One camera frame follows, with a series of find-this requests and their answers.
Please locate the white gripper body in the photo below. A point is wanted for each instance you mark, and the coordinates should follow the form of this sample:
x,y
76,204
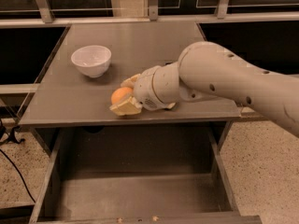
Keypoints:
x,y
144,89

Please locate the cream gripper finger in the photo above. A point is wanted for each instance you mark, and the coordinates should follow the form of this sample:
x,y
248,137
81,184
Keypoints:
x,y
130,82
127,105

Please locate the orange fruit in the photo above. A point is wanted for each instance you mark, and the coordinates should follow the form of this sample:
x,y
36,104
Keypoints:
x,y
120,93

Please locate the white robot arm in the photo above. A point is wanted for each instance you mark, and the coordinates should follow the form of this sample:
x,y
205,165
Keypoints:
x,y
205,70

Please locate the grey counter cabinet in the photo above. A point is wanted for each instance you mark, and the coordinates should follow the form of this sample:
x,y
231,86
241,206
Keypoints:
x,y
66,98

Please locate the open grey top drawer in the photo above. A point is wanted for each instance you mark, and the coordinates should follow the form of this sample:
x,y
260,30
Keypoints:
x,y
137,175

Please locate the yellow sponge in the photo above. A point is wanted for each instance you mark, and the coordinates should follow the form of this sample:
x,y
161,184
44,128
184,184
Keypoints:
x,y
170,106

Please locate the white ceramic bowl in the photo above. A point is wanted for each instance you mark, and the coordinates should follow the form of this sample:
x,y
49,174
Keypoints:
x,y
92,61

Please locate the metal railing frame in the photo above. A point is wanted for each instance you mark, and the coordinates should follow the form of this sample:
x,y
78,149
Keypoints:
x,y
150,7

